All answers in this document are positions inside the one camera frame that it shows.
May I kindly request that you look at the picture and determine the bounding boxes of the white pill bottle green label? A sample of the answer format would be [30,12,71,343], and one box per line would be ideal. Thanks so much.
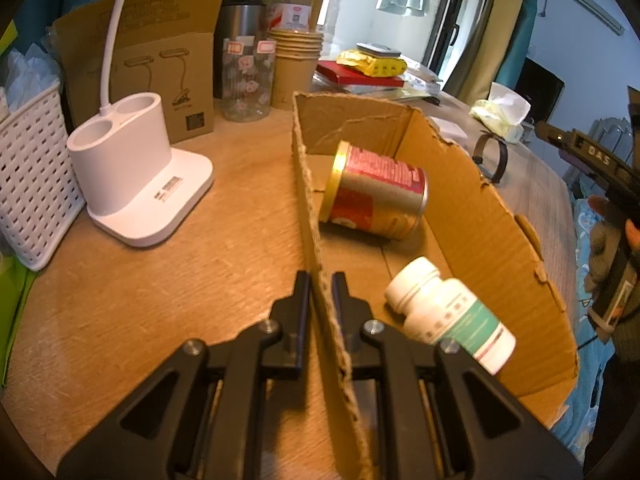
[384,256,517,376]

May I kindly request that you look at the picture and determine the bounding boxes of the white desk lamp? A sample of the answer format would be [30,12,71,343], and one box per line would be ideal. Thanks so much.
[66,0,216,248]

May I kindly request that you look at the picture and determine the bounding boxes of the red and gold tin can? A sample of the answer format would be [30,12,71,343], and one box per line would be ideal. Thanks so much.
[318,140,430,242]

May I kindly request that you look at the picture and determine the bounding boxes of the clear plastic bags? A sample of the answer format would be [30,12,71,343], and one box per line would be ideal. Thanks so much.
[0,47,61,116]

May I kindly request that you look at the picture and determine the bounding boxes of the black television screen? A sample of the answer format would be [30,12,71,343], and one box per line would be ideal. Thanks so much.
[514,57,565,123]

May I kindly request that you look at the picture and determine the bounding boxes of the yellow snack packet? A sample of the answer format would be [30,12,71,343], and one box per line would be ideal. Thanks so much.
[336,49,406,78]

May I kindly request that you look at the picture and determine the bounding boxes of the black window frame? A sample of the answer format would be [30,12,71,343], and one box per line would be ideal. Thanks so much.
[425,0,491,81]

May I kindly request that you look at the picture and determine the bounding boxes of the dark strap wristwatch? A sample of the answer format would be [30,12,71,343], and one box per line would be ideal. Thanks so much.
[472,130,508,185]

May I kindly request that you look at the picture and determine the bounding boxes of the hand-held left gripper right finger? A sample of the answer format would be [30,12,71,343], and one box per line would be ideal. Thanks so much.
[331,272,584,480]

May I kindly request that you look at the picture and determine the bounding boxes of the brown cardboard lamp packaging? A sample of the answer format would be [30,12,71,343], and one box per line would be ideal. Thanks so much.
[52,0,228,143]

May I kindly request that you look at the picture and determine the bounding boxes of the stainless steel tumbler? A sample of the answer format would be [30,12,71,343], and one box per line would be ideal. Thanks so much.
[213,0,268,101]

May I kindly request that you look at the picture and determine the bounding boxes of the small white box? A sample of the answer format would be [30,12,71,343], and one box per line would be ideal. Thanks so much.
[429,116,468,148]

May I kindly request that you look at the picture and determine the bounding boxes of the grey flat case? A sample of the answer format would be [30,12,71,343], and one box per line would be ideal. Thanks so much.
[356,42,402,58]

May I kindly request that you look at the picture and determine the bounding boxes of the person's right hand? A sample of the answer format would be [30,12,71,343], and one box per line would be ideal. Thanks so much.
[586,194,640,311]

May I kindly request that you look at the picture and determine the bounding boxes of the grey radiator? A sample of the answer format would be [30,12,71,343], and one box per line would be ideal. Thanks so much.
[565,116,636,201]

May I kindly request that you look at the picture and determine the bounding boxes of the olive curtain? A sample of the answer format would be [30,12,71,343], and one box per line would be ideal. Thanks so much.
[457,0,531,106]

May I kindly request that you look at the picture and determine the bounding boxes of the floral clear glass cup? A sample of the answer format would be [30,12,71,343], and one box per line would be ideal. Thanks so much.
[220,36,277,122]

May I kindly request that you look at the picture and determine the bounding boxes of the white air conditioner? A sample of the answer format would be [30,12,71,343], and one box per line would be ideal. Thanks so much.
[542,0,626,36]

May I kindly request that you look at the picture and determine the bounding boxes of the yellow-green tissue pack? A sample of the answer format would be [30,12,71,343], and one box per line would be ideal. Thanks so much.
[469,81,531,143]

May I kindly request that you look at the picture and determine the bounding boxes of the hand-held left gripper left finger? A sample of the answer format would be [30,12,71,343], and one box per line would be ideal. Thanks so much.
[56,271,313,480]

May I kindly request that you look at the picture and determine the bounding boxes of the red book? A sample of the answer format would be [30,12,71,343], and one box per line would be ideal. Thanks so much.
[316,60,405,88]

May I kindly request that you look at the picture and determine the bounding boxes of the green bag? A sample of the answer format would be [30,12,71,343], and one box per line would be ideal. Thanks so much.
[0,250,43,391]

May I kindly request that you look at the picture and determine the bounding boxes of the white plastic woven basket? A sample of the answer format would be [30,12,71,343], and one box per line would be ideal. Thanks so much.
[0,80,87,272]

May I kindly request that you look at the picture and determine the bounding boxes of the blue printed bed sheet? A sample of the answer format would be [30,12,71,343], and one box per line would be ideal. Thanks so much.
[550,195,616,466]

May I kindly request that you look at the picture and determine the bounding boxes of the stack of brown paper cups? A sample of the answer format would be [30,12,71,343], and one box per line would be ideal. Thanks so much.
[267,28,325,111]

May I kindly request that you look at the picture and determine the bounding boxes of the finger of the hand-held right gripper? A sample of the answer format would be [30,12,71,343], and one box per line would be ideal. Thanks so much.
[536,121,635,183]

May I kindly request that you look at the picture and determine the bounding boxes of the torn brown cardboard box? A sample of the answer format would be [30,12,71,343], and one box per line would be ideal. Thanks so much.
[291,91,581,480]

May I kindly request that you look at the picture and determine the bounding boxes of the pile of papers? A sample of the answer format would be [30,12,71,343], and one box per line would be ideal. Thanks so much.
[312,72,443,105]

